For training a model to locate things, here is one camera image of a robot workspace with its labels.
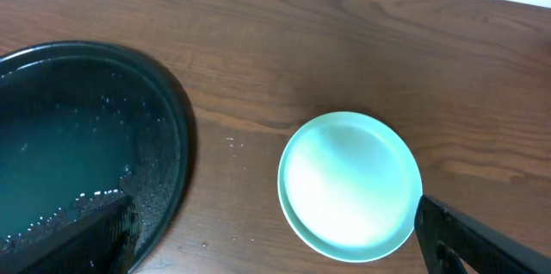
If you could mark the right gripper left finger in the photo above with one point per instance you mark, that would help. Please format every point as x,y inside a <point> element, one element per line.
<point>101,242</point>

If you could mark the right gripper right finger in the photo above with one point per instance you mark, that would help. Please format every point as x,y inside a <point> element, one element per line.
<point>450,239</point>

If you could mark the mint green plate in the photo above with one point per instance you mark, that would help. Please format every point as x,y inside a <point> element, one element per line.
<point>349,187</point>

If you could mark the round black serving tray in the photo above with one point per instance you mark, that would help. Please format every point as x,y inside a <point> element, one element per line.
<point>82,123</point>

